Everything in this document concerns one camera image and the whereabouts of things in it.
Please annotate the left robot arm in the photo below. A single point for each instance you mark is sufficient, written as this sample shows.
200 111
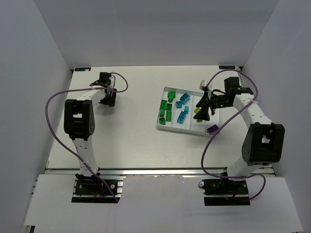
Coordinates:
79 120

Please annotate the dark label sticker left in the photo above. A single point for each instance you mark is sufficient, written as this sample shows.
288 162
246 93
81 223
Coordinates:
82 69

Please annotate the white compartment tray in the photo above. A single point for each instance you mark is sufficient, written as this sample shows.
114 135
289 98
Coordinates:
190 125

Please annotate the lime 2x2 lego brick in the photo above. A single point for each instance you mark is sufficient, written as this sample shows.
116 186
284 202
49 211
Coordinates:
197 110

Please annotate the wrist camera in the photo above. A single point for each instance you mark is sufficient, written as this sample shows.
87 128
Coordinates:
206 88
112 81

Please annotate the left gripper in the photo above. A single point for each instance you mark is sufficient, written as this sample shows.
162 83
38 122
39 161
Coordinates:
111 97

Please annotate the dark label sticker right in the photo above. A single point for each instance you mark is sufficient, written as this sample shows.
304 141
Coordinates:
222 67

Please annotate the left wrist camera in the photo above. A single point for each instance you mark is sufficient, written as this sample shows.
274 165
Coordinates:
112 81

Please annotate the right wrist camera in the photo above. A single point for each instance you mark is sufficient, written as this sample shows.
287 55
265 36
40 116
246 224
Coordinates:
206 88

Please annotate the teal square lego brick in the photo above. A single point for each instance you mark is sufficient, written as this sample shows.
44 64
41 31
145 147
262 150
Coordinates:
186 109

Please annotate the dark label sticker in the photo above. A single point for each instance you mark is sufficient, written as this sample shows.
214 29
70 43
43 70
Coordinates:
82 69
222 67

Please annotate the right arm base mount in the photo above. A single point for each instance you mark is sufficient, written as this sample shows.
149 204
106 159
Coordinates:
224 192

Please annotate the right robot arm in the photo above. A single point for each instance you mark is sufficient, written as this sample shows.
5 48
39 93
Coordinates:
263 142

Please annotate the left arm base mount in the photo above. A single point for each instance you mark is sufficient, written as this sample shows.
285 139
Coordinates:
89 189

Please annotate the teal 2x4 lego brick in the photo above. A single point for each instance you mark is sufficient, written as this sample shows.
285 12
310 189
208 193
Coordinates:
181 117

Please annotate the teal small lego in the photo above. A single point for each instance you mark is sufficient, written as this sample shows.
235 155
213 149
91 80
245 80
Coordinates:
178 104

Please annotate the green 2x4 lego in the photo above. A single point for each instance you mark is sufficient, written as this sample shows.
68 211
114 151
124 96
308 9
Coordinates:
163 105
168 116

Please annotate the green square lego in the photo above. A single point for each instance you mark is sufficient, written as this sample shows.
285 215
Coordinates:
169 107
162 113

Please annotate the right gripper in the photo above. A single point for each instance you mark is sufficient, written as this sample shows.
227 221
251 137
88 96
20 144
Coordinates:
209 101

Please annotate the teal curved large lego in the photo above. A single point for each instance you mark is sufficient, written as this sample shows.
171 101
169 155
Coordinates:
184 98

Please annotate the green curved lego brick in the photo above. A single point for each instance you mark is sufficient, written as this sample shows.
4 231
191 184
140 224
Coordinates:
171 96

